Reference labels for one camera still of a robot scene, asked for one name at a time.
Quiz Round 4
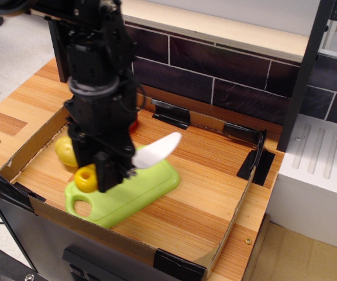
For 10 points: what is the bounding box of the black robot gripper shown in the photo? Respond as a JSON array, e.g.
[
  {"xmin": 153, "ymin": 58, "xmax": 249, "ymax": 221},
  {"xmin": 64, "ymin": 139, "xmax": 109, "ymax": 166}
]
[{"xmin": 64, "ymin": 80, "xmax": 138, "ymax": 193}]

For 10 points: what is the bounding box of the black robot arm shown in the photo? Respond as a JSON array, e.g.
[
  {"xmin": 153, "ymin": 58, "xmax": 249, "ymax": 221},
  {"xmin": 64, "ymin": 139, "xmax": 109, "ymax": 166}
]
[{"xmin": 0, "ymin": 1, "xmax": 138, "ymax": 192}]

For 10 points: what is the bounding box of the green plastic cutting board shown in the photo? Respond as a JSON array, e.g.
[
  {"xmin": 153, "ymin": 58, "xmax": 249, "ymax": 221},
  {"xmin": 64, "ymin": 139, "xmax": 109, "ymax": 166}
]
[{"xmin": 64, "ymin": 160, "xmax": 180, "ymax": 228}]

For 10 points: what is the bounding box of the wooden shelf board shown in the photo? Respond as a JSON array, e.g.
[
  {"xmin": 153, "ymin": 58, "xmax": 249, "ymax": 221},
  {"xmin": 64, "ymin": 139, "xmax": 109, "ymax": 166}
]
[{"xmin": 121, "ymin": 1, "xmax": 308, "ymax": 63}]

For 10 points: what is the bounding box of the yellow toy potato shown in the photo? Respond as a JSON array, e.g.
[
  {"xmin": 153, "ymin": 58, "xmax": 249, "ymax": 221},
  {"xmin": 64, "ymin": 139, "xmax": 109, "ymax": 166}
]
[{"xmin": 54, "ymin": 136, "xmax": 78, "ymax": 167}]

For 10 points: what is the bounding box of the red toy tomato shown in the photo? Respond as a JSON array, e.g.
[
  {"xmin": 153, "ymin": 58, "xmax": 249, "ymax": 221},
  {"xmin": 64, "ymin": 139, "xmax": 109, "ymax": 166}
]
[{"xmin": 129, "ymin": 116, "xmax": 138, "ymax": 132}]

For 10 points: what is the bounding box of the black left support panel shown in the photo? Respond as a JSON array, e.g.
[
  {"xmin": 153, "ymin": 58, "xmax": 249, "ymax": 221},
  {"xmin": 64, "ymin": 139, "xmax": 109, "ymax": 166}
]
[{"xmin": 48, "ymin": 20, "xmax": 70, "ymax": 83}]

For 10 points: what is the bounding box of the white toy sink drainboard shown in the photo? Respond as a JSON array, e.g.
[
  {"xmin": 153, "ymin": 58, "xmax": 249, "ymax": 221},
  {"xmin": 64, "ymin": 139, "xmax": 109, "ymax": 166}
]
[{"xmin": 267, "ymin": 115, "xmax": 337, "ymax": 247}]

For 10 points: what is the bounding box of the dark grey vertical post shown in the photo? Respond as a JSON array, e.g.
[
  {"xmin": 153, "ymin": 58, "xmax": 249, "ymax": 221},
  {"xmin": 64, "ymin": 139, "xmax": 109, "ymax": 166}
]
[{"xmin": 277, "ymin": 0, "xmax": 335, "ymax": 152}]

